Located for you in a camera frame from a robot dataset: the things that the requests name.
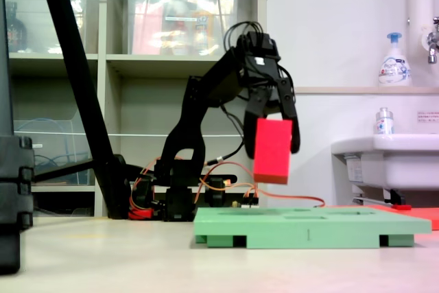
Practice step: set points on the dark brown glass bottle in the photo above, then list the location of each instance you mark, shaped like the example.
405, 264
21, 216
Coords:
15, 32

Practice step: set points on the clear plastic storage bin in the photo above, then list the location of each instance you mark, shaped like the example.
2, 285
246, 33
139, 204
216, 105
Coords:
154, 32
37, 32
51, 142

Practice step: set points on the thin black tripod bar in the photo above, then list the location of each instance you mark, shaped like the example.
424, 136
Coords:
68, 171

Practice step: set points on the black tripod leg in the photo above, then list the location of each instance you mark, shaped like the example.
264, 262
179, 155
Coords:
79, 66

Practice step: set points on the small bottle silver cap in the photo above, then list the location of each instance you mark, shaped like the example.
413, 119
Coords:
383, 125

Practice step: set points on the beige shelf unit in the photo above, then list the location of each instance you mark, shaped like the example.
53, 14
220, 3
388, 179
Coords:
154, 61

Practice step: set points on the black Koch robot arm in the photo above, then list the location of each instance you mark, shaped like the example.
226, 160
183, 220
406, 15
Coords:
192, 118

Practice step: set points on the metal faucet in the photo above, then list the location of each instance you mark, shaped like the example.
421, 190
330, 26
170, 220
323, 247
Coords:
433, 49

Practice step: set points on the white wall label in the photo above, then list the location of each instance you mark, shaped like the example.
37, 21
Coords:
428, 116

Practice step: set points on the white blue soap pump bottle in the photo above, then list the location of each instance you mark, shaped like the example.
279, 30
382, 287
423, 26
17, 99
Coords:
394, 70

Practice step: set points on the notched black stack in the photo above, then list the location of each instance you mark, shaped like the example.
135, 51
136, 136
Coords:
13, 186

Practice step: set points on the red table clamp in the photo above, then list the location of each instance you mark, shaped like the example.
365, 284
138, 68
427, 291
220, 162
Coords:
140, 214

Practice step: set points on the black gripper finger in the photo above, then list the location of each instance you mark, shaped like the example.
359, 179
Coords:
255, 104
288, 101

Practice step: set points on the white sink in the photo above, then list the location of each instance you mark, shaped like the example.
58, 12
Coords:
404, 162

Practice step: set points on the white bottle pink cap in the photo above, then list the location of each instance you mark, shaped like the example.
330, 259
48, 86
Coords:
202, 25

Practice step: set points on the red square block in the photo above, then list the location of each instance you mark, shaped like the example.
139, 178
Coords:
272, 149

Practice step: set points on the green shape sorter board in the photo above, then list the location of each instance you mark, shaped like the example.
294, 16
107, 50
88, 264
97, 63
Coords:
274, 231

